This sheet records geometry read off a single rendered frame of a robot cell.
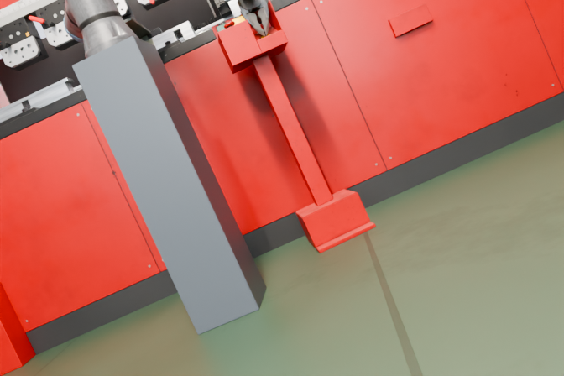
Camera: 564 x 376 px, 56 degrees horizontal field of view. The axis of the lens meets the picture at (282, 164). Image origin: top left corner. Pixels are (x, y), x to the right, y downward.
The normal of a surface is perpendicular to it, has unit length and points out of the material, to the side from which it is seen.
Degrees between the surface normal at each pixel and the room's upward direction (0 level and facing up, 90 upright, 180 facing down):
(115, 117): 90
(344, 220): 90
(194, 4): 90
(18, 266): 90
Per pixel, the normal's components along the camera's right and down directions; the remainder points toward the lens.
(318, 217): 0.09, 0.00
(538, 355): -0.41, -0.91
